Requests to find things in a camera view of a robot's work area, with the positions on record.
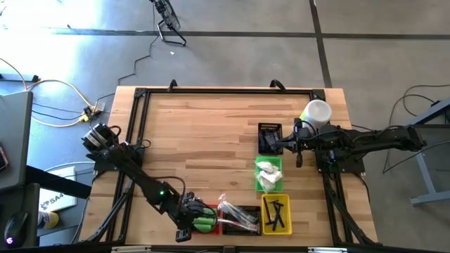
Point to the black computer mouse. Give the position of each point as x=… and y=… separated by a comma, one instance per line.
x=15, y=228

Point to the white printed box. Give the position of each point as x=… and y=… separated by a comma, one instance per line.
x=52, y=202

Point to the black floor bar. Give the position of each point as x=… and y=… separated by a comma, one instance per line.
x=19, y=78

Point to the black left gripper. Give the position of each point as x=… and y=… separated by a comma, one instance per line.
x=191, y=211

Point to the white cotton ball bag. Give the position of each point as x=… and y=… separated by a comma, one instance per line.
x=276, y=176

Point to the blue white toothbrush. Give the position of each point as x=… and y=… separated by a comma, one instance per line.
x=237, y=211
x=226, y=204
x=246, y=216

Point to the blue disposable razor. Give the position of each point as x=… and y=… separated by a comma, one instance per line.
x=276, y=214
x=281, y=218
x=267, y=211

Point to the yellow plug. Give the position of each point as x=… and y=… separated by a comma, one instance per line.
x=84, y=117

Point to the red plastic basket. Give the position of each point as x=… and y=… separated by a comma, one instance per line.
x=218, y=232

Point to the yellow plastic basket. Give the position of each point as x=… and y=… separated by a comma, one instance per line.
x=288, y=211

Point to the black desk beam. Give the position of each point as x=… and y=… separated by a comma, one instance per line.
x=59, y=182

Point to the grey desk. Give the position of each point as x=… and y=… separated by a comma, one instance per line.
x=14, y=133

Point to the dark desk surface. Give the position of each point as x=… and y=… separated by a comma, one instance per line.
x=14, y=196

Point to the silver metal bracket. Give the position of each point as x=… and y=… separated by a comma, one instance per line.
x=327, y=249
x=130, y=249

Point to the green plastic basket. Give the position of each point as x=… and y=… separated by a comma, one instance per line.
x=258, y=189

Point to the white green wipes canister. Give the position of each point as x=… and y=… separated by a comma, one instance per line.
x=316, y=112

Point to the yellow white object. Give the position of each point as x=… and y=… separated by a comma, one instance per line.
x=49, y=219

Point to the dark phone pink edge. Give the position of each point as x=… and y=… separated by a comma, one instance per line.
x=3, y=158

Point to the black floor fan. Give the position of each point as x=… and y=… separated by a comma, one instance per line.
x=170, y=17

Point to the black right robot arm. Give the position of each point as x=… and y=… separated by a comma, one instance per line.
x=379, y=140

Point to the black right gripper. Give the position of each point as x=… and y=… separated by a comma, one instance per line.
x=309, y=138

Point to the cotton swab plastic bag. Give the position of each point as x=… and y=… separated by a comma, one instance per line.
x=267, y=166
x=266, y=184

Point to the grey outlet box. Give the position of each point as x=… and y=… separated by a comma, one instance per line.
x=99, y=106

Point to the black plastic basket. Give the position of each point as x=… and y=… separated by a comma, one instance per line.
x=255, y=211
x=262, y=126

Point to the grey metal table frame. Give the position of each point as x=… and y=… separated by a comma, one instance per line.
x=422, y=168

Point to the pink toothbrush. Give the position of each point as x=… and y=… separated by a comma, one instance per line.
x=239, y=224

